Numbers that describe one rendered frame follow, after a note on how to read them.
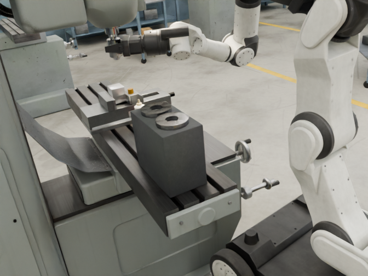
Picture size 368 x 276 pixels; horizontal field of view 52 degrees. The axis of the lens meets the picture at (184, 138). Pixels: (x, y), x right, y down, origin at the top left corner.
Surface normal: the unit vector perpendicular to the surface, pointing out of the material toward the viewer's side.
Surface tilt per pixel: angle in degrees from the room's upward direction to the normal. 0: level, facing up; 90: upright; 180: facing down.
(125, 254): 90
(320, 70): 115
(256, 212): 0
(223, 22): 90
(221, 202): 90
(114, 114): 90
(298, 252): 0
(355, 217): 49
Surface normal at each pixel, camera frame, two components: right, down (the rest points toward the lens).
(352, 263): -0.79, 0.34
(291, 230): -0.09, -0.88
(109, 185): 0.47, 0.37
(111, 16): 0.45, 0.74
